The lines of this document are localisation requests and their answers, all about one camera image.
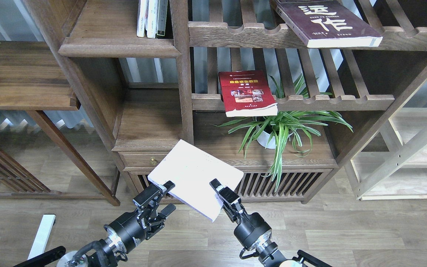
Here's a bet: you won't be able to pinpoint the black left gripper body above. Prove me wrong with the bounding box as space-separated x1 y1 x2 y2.
104 205 167 254

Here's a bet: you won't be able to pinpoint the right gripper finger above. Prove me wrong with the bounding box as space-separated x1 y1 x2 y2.
210 179 242 214

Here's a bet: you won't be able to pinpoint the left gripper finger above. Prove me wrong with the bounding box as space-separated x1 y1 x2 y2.
132 181 175 210
158 204 176 218

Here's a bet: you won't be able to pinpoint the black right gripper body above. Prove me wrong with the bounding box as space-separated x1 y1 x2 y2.
223 203 272 250

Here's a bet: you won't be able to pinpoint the pale lavender paperback book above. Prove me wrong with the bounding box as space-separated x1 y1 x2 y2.
148 140 244 222

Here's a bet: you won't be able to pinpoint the maroon book with white characters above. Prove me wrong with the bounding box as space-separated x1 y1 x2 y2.
270 0 383 48

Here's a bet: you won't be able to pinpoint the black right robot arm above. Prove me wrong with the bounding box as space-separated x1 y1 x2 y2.
210 179 330 267

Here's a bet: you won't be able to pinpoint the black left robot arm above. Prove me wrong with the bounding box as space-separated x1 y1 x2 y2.
19 181 176 267

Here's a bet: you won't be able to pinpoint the light wooden shelf rack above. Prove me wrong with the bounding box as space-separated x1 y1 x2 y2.
345 81 427 201

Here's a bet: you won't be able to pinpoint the white plant pot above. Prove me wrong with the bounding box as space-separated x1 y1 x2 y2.
256 125 279 149

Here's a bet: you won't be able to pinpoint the white metal leg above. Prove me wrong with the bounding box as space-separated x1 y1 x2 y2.
27 214 56 260

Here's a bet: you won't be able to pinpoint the green spider plant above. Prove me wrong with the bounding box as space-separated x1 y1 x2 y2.
222 83 352 189

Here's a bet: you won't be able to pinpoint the red paperback book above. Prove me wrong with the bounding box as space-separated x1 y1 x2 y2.
219 70 278 117

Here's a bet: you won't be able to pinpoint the dark wooden bookshelf cabinet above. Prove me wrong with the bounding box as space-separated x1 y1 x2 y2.
24 0 427 203

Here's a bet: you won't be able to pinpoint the dark green upright book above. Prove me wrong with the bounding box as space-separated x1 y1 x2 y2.
156 0 168 39

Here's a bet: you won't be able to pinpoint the dark wooden side table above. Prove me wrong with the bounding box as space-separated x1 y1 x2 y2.
0 41 120 206

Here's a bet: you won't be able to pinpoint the white upright book middle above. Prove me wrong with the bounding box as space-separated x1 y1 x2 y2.
145 0 159 39

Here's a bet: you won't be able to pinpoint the white upright book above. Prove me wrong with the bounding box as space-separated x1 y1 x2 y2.
137 0 148 38
145 0 159 39

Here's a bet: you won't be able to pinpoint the white upright book left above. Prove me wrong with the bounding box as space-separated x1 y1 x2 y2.
137 0 148 38

